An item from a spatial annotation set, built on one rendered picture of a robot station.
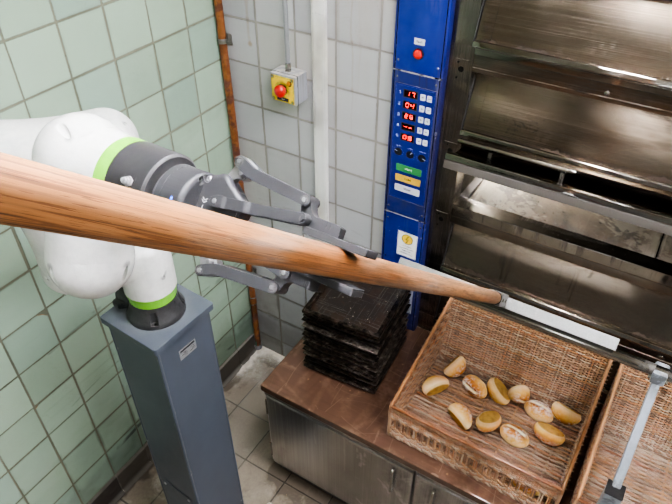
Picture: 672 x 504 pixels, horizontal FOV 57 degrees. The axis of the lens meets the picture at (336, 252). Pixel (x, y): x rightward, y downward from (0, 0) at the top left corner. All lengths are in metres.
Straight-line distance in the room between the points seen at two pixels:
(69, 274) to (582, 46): 1.32
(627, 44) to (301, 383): 1.45
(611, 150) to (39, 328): 1.71
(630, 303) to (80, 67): 1.72
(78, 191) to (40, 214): 0.02
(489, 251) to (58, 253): 1.56
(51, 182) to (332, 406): 1.95
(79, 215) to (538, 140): 1.61
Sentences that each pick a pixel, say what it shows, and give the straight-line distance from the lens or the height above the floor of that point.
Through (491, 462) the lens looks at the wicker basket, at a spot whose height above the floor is 0.69.
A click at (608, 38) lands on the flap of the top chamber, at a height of 1.79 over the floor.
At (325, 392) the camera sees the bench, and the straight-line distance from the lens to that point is 2.24.
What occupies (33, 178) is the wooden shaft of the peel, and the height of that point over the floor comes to 2.20.
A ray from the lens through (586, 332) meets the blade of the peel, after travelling 1.55.
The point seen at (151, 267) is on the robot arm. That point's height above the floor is 1.39.
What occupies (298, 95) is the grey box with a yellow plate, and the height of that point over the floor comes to 1.44.
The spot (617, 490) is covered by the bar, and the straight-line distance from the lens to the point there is 1.74.
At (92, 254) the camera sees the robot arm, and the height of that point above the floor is 1.87.
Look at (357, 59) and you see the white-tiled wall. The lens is 1.99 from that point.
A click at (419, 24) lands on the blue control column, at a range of 1.83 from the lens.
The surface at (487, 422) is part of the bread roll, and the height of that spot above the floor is 0.65.
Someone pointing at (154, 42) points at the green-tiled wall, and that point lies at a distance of 2.07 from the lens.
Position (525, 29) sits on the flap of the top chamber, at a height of 1.77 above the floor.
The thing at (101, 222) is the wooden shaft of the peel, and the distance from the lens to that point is 0.32.
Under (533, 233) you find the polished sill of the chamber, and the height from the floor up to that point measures 1.17.
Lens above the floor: 2.35
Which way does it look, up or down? 40 degrees down
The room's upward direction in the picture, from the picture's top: straight up
